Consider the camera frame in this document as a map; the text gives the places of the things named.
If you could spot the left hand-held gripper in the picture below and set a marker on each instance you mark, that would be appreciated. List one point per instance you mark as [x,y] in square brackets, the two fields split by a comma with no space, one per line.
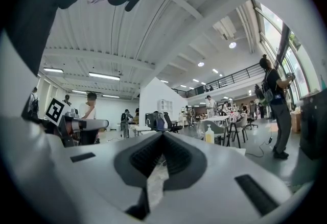
[55,112]

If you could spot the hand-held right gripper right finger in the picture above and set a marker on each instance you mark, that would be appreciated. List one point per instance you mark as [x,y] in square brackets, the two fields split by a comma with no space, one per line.
[219,167]

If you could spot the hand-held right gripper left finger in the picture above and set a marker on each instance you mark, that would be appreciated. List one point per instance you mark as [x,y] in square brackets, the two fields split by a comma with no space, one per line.
[84,182]

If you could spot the long ceiling tube light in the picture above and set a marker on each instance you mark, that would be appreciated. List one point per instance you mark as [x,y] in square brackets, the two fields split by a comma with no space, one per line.
[104,76]
[111,96]
[79,92]
[53,70]

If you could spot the pump bottle with yellow liquid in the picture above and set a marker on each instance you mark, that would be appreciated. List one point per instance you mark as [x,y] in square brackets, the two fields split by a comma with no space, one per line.
[209,135]

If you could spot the low white table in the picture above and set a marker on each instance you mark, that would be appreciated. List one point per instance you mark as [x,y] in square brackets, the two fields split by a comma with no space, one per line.
[140,129]

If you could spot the grey chair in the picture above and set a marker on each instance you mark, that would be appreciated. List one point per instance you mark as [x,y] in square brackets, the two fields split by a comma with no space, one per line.
[240,126]

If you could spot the white table with black legs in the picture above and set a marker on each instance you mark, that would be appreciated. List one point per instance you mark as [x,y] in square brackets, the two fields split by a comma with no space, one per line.
[214,119]

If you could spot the white and purple gaming chair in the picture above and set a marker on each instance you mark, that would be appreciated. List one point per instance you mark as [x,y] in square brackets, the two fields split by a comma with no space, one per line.
[160,122]

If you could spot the black office chair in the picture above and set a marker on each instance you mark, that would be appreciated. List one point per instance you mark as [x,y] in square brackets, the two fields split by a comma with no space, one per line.
[170,122]

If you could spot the clear crinkled plastic wrap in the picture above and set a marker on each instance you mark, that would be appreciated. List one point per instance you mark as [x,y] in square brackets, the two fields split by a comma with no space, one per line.
[155,187]

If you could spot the white house-shaped partition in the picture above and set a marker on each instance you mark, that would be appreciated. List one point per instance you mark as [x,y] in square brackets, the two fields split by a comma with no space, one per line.
[158,95]

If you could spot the white cabinet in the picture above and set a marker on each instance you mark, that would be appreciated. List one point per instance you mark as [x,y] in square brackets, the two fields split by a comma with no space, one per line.
[165,105]

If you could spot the black mezzanine railing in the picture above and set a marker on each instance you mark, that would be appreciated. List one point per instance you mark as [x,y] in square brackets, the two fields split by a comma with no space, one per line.
[230,80]

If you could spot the cardboard box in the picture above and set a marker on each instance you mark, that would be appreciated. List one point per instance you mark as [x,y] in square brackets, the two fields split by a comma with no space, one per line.
[296,122]

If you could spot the group of small ceiling lights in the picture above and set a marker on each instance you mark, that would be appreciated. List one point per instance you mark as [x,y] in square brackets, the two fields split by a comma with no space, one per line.
[215,71]

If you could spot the black cabinet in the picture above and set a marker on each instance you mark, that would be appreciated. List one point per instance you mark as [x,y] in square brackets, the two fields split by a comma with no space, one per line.
[315,126]

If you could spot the round ceiling light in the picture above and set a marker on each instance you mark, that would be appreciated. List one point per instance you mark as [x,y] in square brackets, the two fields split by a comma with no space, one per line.
[232,45]
[200,64]

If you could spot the person's dark clothing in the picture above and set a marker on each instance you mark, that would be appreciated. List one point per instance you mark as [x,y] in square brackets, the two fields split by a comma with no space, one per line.
[38,13]

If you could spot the ceiling air conditioner unit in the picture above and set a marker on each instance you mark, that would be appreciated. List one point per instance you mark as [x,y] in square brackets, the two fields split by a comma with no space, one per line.
[224,27]

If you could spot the large window wall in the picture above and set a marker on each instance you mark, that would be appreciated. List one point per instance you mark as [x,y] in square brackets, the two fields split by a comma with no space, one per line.
[273,31]

